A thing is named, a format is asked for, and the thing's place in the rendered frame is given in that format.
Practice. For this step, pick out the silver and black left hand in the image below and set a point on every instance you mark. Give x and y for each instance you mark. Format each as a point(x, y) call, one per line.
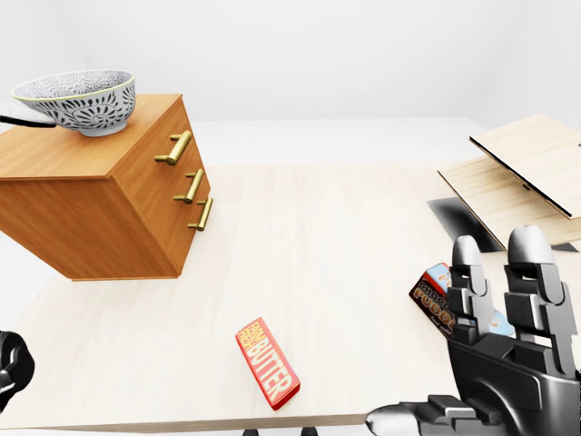
point(13, 370)

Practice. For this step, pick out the silver and black right hand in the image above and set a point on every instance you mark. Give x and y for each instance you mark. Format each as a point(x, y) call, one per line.
point(504, 377)

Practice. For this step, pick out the wooden cabinet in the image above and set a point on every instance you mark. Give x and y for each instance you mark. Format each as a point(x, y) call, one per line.
point(68, 213)

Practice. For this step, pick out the wooden cabinet drawer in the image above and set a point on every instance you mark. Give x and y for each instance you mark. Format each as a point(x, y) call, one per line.
point(150, 175)
point(170, 213)
point(181, 245)

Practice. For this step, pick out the patterned grey and white bowl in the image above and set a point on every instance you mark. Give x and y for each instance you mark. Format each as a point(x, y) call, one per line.
point(86, 111)

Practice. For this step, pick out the brown chocolate pudding box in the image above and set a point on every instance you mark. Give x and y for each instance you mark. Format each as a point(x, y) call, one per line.
point(431, 302)

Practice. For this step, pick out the white and blue food box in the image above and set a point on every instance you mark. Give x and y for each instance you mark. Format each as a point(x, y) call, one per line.
point(436, 272)

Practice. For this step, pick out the small dark shape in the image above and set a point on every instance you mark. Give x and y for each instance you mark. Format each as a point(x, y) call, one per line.
point(309, 431)
point(250, 432)

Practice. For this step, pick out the pale wooden board, black edge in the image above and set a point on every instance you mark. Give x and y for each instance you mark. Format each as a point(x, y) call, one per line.
point(535, 154)

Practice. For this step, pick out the red butter box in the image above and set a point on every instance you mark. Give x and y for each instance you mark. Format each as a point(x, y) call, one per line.
point(268, 363)

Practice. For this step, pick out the white object with dark rim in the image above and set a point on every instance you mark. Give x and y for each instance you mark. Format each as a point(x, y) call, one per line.
point(22, 113)

